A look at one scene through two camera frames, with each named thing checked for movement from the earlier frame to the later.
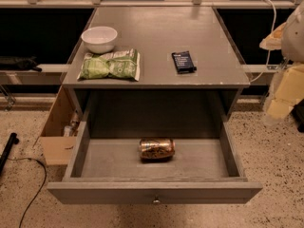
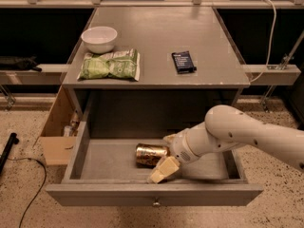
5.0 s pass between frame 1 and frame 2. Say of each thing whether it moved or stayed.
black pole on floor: stayed
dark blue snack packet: stayed
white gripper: moved
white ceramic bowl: stayed
